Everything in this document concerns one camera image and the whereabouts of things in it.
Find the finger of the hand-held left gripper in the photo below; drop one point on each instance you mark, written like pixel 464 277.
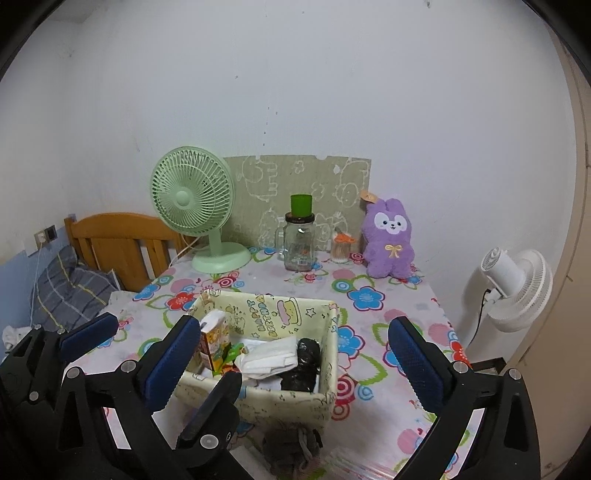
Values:
pixel 90 332
pixel 217 410

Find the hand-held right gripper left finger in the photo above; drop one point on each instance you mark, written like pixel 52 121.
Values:
pixel 171 364

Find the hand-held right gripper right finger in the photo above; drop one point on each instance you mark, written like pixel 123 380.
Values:
pixel 415 364

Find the green orange tissue packet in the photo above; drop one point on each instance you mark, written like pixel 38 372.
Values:
pixel 213 341

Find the yellow printed fabric storage box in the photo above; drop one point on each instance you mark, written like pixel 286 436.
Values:
pixel 281 408

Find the white cloth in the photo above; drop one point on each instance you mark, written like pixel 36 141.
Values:
pixel 268 357
pixel 14 337

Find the grey knit gloves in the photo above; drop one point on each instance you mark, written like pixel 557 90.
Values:
pixel 291 450

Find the black plastic bag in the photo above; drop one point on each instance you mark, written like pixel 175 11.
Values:
pixel 302 364

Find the clear plastic packet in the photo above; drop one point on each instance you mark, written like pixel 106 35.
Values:
pixel 364 466

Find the grey plaid pillow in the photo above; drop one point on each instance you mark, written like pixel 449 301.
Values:
pixel 69 290

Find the floral tablecloth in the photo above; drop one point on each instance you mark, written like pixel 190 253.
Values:
pixel 383 323

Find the white crumpled cloth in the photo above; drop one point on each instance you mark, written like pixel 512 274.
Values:
pixel 14 337

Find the wooden headboard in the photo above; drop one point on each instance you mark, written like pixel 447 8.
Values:
pixel 115 240

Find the purple plush bunny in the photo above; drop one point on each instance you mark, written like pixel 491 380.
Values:
pixel 390 249

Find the white standing fan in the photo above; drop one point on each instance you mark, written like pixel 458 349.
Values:
pixel 503 277

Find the small jar orange lid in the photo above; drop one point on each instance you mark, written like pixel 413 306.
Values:
pixel 340 251

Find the green desk fan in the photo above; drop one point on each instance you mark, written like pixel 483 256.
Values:
pixel 184 198

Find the glass jar mug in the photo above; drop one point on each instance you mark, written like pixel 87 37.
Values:
pixel 299 247

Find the green plastic cup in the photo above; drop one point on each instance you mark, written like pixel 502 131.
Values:
pixel 301 205

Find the beige wardrobe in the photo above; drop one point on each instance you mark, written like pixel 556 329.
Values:
pixel 577 230

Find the green patterned board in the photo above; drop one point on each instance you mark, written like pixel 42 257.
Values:
pixel 295 175

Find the wall socket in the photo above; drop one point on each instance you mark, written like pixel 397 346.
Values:
pixel 46 234

